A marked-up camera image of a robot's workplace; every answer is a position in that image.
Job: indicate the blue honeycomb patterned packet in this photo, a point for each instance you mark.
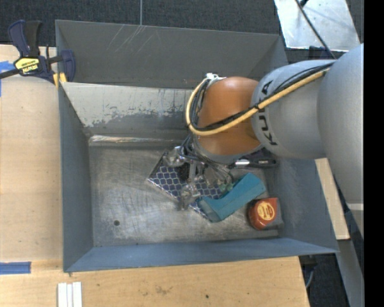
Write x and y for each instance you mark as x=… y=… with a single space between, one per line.
x=166 y=179

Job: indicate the blue L-shaped block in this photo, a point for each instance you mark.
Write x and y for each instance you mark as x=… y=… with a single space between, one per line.
x=233 y=197

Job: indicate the black cylinder on white bracket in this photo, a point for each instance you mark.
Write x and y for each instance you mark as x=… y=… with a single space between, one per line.
x=266 y=162

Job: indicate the grey metal bin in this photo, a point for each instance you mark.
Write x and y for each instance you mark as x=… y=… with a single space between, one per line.
x=140 y=209

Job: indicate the pale wood board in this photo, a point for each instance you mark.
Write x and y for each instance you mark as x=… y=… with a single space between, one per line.
x=28 y=171

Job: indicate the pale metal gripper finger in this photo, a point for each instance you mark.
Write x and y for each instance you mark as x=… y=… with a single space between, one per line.
x=187 y=195
x=172 y=159

